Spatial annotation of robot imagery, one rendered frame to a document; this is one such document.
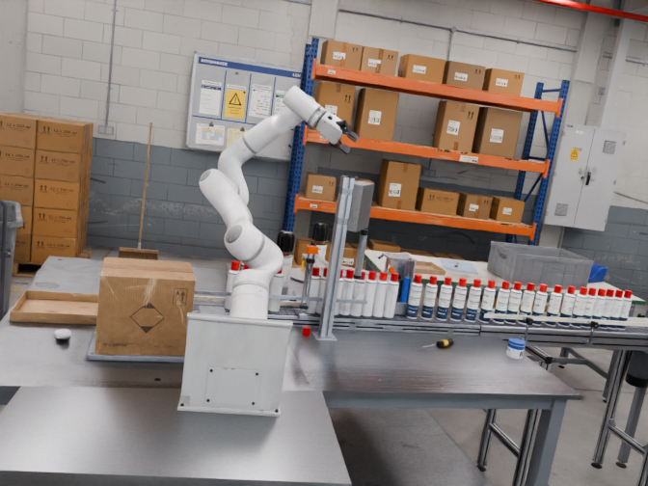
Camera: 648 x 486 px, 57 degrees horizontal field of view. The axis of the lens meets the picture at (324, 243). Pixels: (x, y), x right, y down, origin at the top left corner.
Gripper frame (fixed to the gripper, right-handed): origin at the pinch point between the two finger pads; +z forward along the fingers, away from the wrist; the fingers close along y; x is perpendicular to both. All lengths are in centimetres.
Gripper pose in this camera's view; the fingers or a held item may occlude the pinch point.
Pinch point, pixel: (351, 145)
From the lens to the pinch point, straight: 235.3
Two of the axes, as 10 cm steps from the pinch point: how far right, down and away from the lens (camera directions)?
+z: 7.8, 6.3, -0.1
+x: -5.5, 6.8, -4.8
